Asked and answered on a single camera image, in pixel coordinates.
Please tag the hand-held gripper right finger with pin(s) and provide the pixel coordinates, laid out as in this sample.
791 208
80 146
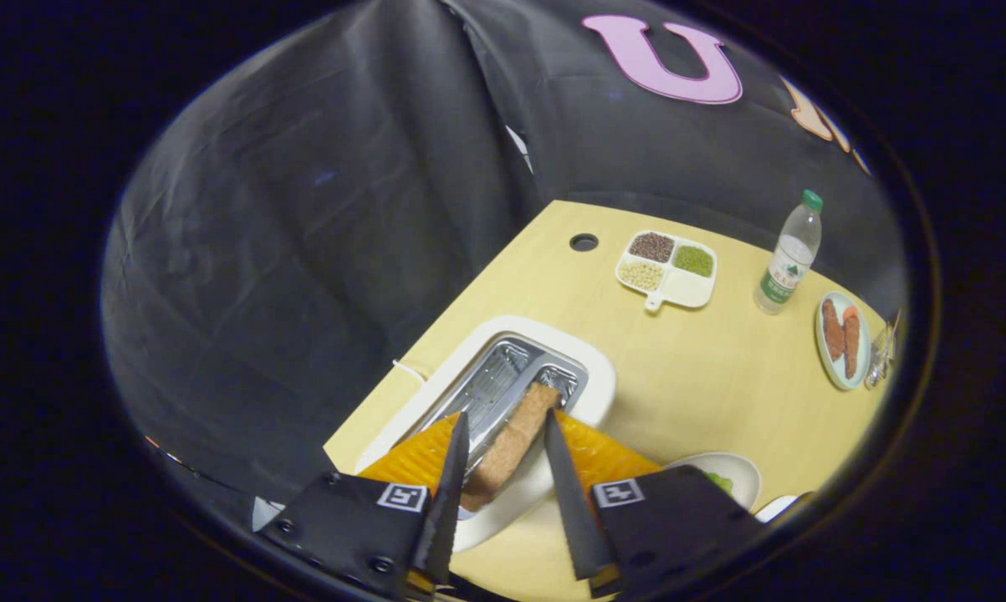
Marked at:
670 527

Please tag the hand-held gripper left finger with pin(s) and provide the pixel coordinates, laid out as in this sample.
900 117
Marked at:
360 527

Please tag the green lettuce leaf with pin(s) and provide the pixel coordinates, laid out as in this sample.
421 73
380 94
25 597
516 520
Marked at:
718 482

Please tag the toasted bread slice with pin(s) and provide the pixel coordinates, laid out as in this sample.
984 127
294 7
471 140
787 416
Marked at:
511 443

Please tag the round white plate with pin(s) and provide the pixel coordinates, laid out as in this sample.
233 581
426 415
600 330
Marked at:
741 477

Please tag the white square plate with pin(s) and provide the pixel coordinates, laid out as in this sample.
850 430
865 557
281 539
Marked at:
777 507

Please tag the white toaster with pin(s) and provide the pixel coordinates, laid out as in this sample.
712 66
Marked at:
594 368

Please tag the pale blue plate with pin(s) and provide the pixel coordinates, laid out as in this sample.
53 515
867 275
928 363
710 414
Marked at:
837 372

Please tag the white divided bean dish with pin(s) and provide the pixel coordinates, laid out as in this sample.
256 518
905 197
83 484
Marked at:
686 288

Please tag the brown meat piece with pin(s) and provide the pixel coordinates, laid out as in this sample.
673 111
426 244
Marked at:
833 330
851 343

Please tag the clear water bottle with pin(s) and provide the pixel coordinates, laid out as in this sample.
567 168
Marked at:
788 259

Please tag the black backdrop cloth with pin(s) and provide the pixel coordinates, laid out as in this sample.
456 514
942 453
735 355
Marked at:
319 209

